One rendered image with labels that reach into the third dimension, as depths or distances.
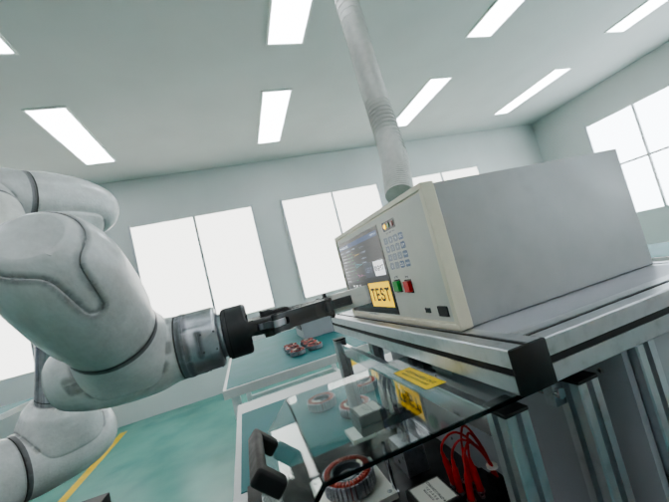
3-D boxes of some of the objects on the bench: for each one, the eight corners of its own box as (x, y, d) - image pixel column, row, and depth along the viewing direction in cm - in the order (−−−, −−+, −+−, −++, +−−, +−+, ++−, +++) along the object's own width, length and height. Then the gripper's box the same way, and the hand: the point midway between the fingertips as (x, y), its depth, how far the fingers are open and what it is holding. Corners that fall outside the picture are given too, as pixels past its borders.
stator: (329, 514, 64) (325, 494, 64) (323, 481, 75) (319, 464, 75) (383, 493, 66) (378, 474, 66) (368, 464, 77) (364, 448, 77)
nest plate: (328, 533, 61) (327, 526, 61) (312, 488, 75) (311, 483, 75) (399, 498, 65) (397, 491, 65) (370, 462, 80) (369, 456, 80)
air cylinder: (409, 478, 70) (402, 452, 71) (393, 462, 77) (387, 438, 78) (429, 469, 72) (422, 443, 72) (412, 453, 79) (406, 430, 79)
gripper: (230, 353, 55) (360, 314, 62) (226, 369, 42) (390, 318, 49) (220, 309, 55) (350, 275, 62) (213, 312, 43) (377, 269, 50)
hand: (348, 299), depth 55 cm, fingers closed
